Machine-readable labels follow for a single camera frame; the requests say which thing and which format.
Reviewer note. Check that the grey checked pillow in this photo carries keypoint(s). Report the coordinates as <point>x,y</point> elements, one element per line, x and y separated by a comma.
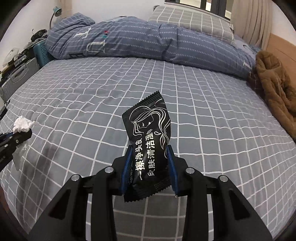
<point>197,21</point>

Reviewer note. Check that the dark framed window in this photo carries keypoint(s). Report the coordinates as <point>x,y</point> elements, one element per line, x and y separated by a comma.
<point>218,7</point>

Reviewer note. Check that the black wet wipe sachet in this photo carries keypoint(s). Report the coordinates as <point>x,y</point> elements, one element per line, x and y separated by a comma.
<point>148,127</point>

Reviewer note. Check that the white mask on clutter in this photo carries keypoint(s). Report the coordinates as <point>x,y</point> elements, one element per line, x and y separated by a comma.
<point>10,56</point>

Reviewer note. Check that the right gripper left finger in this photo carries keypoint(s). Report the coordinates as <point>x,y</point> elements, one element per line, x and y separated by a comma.
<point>64,218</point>

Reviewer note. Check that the grey checked bed sheet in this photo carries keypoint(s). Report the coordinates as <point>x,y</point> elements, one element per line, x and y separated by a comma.
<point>218,125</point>

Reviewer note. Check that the teal suitcase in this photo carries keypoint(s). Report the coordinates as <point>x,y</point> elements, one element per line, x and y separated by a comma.
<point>41,53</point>

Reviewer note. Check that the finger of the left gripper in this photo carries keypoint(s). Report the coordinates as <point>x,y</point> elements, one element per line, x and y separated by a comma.
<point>15,139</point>

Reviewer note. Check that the blue striped duvet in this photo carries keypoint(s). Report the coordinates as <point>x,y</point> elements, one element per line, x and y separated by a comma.
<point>79,36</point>

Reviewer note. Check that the white tissue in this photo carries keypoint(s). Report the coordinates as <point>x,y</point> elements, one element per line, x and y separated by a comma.
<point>22,131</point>

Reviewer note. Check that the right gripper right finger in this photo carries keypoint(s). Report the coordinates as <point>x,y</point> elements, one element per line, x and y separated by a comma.
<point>234,218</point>

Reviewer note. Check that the beige curtain right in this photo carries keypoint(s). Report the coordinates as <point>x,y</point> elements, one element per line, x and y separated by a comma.
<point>252,21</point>

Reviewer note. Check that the blue desk lamp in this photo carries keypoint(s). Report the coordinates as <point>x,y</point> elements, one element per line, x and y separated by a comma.
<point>57,11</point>

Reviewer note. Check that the grey suitcase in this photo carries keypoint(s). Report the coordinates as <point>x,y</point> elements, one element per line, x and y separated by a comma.
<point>16,79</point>

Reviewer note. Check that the clutter pile on suitcase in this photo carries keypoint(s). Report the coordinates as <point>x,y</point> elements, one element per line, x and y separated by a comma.
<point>26,54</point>

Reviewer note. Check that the brown jacket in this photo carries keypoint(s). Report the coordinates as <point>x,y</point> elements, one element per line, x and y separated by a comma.
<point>271,82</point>

